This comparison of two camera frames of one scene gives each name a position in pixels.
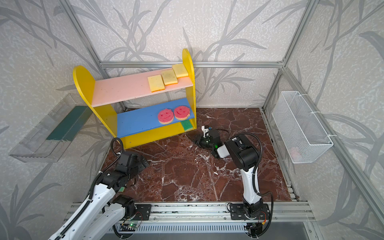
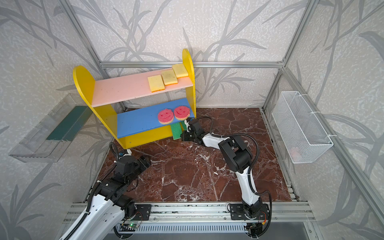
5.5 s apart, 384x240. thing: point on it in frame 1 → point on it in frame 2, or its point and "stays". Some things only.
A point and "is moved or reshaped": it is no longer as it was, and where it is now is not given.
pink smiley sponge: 165,116 stays
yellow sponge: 180,70 stays
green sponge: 187,124 is moved or reshaped
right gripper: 200,140 → 190,131
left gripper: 141,161 stays
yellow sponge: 169,77 stays
